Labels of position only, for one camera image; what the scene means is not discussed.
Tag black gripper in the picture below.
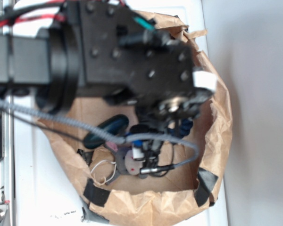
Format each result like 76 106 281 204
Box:
103 28 215 121

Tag gray plush animal toy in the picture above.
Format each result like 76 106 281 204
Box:
91 142 148 185

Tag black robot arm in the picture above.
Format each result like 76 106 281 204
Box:
0 0 217 121

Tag dark green oval toy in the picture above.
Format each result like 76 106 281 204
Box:
83 114 129 149

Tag brown paper bag bin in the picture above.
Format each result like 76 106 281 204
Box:
35 10 233 226

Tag navy blue twisted rope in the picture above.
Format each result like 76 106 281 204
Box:
166 117 194 139

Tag gray braided cable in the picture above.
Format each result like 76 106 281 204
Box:
0 98 199 175

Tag red and black wires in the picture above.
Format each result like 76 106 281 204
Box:
0 0 69 31

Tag aluminium frame rail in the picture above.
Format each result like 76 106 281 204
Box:
0 0 15 226

